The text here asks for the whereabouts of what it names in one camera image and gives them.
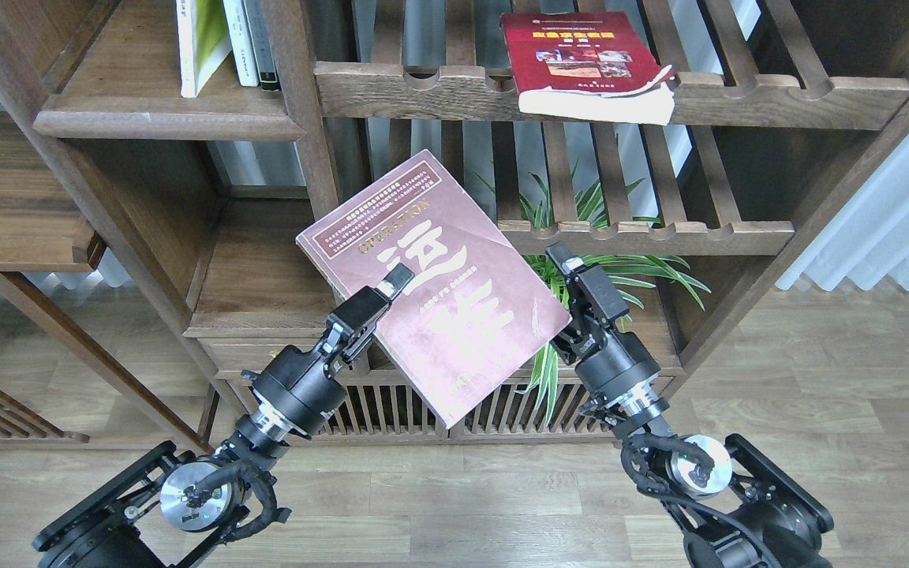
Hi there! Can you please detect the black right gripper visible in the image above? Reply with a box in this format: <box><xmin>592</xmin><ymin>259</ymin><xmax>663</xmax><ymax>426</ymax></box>
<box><xmin>545</xmin><ymin>241</ymin><xmax>660</xmax><ymax>416</ymax></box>

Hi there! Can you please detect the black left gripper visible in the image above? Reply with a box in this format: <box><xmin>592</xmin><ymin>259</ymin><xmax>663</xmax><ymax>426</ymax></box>
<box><xmin>250</xmin><ymin>263</ymin><xmax>415</xmax><ymax>439</ymax></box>

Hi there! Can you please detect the dark brown book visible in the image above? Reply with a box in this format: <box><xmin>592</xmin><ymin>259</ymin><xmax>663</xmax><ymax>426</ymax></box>
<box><xmin>296</xmin><ymin>150</ymin><xmax>570</xmax><ymax>428</ymax></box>

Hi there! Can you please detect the red book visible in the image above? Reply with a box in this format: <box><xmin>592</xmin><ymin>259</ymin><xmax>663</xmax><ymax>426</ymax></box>
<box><xmin>500</xmin><ymin>12</ymin><xmax>675</xmax><ymax>125</ymax></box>

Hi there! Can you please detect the yellow green book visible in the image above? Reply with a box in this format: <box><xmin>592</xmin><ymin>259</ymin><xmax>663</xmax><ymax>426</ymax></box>
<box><xmin>174</xmin><ymin>1</ymin><xmax>231</xmax><ymax>98</ymax></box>

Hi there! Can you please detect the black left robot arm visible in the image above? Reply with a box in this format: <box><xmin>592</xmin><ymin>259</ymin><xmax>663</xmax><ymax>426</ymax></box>
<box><xmin>32</xmin><ymin>265</ymin><xmax>413</xmax><ymax>567</ymax></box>

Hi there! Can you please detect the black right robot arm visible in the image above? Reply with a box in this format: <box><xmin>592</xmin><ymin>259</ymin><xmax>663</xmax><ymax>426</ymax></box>
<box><xmin>546</xmin><ymin>242</ymin><xmax>834</xmax><ymax>567</ymax></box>

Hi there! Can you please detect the green spider plant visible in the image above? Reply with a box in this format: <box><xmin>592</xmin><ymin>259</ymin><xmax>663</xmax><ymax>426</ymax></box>
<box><xmin>520</xmin><ymin>174</ymin><xmax>711</xmax><ymax>411</ymax></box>

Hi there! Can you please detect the dark wooden bookshelf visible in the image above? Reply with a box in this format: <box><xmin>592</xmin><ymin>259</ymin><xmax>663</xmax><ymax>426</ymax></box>
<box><xmin>0</xmin><ymin>1</ymin><xmax>909</xmax><ymax>404</ymax></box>

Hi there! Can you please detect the grey black upright book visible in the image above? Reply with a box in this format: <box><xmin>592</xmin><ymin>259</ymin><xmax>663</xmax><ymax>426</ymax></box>
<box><xmin>243</xmin><ymin>0</ymin><xmax>281</xmax><ymax>92</ymax></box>

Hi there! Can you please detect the white upright book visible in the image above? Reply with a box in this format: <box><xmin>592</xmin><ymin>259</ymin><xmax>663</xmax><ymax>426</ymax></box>
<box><xmin>223</xmin><ymin>0</ymin><xmax>260</xmax><ymax>87</ymax></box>

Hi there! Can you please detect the white curtain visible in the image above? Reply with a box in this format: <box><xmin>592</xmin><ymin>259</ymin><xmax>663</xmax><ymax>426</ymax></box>
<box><xmin>776</xmin><ymin>134</ymin><xmax>909</xmax><ymax>292</ymax></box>

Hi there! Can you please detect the wooden side table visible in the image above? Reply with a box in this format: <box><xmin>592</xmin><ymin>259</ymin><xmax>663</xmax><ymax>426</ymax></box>
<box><xmin>0</xmin><ymin>111</ymin><xmax>210</xmax><ymax>452</ymax></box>

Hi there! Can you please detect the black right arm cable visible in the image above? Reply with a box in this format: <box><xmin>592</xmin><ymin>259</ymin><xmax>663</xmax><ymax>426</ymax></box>
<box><xmin>620</xmin><ymin>432</ymin><xmax>763</xmax><ymax>568</ymax></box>

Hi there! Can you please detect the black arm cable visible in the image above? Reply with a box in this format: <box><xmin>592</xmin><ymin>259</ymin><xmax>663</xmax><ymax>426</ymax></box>
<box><xmin>185</xmin><ymin>460</ymin><xmax>292</xmax><ymax>544</ymax></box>
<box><xmin>620</xmin><ymin>432</ymin><xmax>763</xmax><ymax>568</ymax></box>

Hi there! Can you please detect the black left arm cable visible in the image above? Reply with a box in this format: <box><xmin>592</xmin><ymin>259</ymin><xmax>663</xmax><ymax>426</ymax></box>
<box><xmin>185</xmin><ymin>460</ymin><xmax>292</xmax><ymax>544</ymax></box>

